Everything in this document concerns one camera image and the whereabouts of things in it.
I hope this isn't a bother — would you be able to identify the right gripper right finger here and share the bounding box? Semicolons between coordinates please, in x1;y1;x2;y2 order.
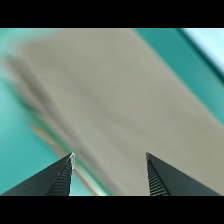
145;151;221;197

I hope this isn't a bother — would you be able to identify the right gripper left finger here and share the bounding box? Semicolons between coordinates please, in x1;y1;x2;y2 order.
1;152;76;197

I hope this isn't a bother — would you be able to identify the white T-shirt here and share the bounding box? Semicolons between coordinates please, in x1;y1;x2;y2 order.
3;28;224;197

